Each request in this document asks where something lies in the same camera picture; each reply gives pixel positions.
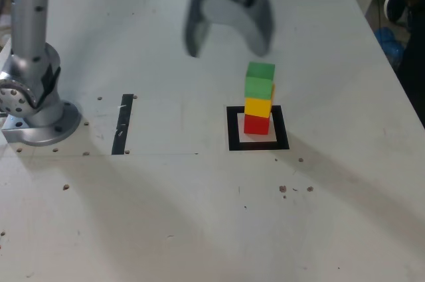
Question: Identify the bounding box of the person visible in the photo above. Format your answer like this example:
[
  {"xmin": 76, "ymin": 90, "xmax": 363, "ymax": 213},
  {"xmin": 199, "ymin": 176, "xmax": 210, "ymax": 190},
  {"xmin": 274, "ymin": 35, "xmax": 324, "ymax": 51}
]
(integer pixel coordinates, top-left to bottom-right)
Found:
[{"xmin": 381, "ymin": 0, "xmax": 425, "ymax": 130}]

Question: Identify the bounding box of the blue plastic bag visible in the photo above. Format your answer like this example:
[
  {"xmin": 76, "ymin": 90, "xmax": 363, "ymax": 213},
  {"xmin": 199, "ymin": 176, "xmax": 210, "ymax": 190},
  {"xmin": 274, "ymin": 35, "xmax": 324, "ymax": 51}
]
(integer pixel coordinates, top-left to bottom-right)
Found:
[{"xmin": 374, "ymin": 26, "xmax": 405, "ymax": 69}]

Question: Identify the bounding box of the black tape square outline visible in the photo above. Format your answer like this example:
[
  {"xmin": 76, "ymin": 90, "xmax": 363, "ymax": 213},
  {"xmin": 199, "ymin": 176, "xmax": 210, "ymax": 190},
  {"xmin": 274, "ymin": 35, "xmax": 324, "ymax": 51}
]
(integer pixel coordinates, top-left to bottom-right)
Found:
[{"xmin": 226, "ymin": 105, "xmax": 290, "ymax": 151}]

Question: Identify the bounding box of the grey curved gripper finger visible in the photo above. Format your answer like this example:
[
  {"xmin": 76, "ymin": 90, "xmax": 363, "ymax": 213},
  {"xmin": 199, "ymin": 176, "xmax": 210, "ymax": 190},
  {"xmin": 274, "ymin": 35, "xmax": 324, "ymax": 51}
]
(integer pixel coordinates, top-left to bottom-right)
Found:
[
  {"xmin": 202, "ymin": 0, "xmax": 277, "ymax": 58},
  {"xmin": 183, "ymin": 0, "xmax": 217, "ymax": 58}
]

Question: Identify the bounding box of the yellow cube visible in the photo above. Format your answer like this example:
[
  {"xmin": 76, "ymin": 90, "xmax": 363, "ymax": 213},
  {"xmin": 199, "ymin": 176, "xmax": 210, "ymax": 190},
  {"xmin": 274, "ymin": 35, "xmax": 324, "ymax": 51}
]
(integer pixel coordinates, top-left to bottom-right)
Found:
[{"xmin": 244, "ymin": 83, "xmax": 276, "ymax": 119}]

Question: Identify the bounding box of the green cube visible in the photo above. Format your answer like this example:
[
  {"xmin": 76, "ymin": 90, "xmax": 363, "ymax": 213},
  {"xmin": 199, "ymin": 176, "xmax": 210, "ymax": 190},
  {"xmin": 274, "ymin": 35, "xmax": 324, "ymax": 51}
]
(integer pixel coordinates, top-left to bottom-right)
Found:
[{"xmin": 244, "ymin": 62, "xmax": 276, "ymax": 100}]

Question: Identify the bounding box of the red cube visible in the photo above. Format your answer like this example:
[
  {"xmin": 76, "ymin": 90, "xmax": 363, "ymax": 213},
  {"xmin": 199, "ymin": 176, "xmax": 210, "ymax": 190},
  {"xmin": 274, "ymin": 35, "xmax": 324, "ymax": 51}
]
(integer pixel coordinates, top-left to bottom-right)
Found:
[{"xmin": 243, "ymin": 113, "xmax": 270, "ymax": 136}]

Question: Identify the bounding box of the black tape strip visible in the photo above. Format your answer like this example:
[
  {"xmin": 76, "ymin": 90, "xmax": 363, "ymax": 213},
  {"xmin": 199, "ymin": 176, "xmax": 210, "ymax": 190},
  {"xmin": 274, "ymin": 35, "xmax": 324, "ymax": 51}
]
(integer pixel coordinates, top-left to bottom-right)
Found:
[{"xmin": 111, "ymin": 94, "xmax": 134, "ymax": 156}]

